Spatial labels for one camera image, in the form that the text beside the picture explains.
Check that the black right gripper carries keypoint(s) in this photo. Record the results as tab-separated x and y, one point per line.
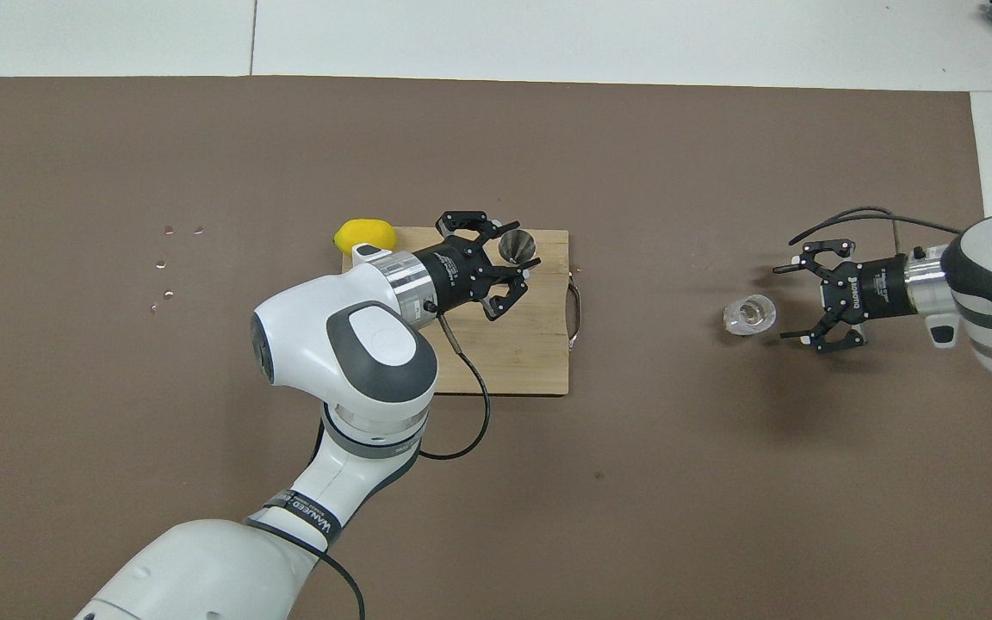
871	288

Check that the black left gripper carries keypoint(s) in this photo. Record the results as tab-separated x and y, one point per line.
457	275

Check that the steel double jigger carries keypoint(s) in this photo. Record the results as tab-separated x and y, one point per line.
515	245

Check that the small clear glass cup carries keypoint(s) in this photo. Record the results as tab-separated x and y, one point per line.
750	314

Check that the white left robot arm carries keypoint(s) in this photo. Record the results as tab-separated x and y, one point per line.
375	344

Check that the bamboo cutting board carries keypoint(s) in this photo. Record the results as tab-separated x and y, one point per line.
530	362

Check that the yellow lemon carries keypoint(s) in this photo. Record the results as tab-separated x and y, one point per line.
362	232

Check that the brown paper table mat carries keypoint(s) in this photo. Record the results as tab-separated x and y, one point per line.
720	517

